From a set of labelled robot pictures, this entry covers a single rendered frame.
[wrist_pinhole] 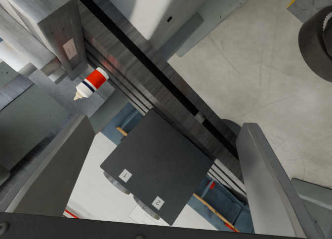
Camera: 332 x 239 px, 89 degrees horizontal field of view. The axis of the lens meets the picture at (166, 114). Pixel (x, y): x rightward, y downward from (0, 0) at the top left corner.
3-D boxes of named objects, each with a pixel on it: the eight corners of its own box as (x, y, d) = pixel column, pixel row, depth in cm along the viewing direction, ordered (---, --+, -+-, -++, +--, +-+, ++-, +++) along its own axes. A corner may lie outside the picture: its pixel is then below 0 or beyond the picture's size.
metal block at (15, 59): (15, 31, 35) (-11, 49, 34) (40, 53, 37) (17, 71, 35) (25, 42, 40) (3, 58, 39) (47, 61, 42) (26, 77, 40)
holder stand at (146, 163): (151, 107, 43) (94, 171, 38) (215, 162, 44) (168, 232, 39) (146, 115, 55) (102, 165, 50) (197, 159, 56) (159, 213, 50)
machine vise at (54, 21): (-27, -115, 20) (-131, -75, 17) (77, -5, 24) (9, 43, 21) (49, 30, 52) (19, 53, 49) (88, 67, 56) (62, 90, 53)
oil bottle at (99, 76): (98, 64, 46) (66, 93, 43) (109, 75, 46) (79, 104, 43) (98, 69, 49) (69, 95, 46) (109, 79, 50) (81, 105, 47)
